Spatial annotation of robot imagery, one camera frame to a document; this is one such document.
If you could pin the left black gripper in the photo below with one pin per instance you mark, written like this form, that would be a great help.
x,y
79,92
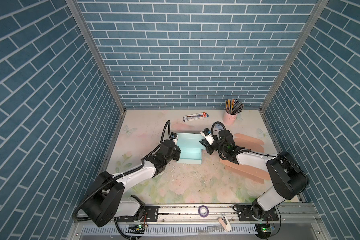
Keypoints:
x,y
177,153

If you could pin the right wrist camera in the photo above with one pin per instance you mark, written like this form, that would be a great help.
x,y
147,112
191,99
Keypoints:
x,y
208,135

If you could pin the white pencil box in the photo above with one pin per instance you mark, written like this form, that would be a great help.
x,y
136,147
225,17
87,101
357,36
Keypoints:
x,y
194,117

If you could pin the white pink small tool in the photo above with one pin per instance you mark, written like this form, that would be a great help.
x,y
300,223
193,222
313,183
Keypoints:
x,y
225,223

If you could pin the pink pen cup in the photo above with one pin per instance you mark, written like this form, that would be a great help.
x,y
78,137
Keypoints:
x,y
229,119

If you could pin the colored pencils bundle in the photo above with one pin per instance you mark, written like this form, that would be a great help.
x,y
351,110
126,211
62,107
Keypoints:
x,y
233,106

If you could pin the pink flat paper box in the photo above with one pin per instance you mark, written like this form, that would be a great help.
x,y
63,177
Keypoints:
x,y
250,166

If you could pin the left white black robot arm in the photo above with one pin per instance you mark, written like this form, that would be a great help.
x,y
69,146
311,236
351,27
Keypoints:
x,y
105,200

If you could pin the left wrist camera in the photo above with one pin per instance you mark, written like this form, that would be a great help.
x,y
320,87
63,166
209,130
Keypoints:
x,y
174,137

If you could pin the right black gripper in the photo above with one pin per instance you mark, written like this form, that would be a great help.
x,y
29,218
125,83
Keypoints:
x,y
208,145

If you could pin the light blue paper box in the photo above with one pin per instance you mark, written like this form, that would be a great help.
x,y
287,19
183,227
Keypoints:
x,y
191,148

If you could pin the metal base rail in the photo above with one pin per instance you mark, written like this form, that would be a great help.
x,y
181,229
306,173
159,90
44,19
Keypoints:
x,y
291,221

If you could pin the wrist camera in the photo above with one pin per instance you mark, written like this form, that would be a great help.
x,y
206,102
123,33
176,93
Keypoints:
x,y
208,135
174,137

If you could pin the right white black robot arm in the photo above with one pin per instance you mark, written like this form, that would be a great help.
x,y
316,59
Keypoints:
x,y
287,177

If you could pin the purple tape roll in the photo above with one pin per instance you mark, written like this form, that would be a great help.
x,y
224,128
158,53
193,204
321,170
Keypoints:
x,y
203,211

